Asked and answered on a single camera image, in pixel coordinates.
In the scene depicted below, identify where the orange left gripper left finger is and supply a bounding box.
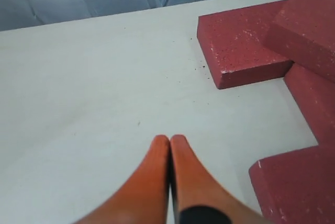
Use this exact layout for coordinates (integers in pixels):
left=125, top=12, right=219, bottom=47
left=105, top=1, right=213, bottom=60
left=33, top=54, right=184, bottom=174
left=77, top=135, right=170, bottom=223

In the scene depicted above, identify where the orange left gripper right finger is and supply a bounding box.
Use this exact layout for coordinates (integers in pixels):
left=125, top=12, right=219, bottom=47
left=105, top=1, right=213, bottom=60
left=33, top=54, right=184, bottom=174
left=170, top=135, right=271, bottom=224

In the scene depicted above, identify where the red brick with white chip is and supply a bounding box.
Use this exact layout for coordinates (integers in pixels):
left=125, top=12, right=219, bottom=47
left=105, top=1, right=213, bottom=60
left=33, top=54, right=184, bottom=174
left=249, top=145, right=334, bottom=224

